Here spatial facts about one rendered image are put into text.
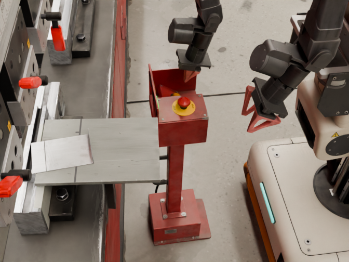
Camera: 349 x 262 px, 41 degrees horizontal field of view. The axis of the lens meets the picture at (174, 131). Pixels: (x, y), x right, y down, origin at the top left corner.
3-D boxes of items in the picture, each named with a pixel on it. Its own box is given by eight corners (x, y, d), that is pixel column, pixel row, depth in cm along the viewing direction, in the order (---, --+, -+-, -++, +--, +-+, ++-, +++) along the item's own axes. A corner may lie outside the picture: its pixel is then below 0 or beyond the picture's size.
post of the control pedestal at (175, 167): (180, 212, 195) (186, 127, 154) (167, 214, 195) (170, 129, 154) (178, 201, 199) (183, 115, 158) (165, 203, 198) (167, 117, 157)
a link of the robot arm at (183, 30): (222, 15, 128) (213, 1, 134) (183, 11, 124) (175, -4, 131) (210, 53, 135) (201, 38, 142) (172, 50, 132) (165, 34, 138)
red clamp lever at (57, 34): (67, 52, 102) (59, 15, 95) (48, 53, 102) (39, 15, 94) (67, 47, 103) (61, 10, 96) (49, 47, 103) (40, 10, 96)
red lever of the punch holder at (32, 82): (35, 77, 72) (48, 75, 82) (8, 78, 72) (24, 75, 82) (35, 89, 73) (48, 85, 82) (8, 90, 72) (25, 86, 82)
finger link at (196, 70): (169, 72, 150) (176, 49, 143) (189, 74, 152) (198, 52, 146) (172, 87, 146) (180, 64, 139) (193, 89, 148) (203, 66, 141)
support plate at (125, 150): (160, 182, 100) (160, 180, 99) (35, 186, 99) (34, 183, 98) (157, 119, 112) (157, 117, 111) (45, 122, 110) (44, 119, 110)
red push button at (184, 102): (191, 112, 143) (191, 104, 140) (178, 114, 143) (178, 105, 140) (188, 103, 146) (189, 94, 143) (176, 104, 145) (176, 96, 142)
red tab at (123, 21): (126, 39, 200) (125, 26, 195) (121, 39, 200) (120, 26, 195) (126, 18, 210) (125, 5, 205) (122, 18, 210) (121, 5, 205)
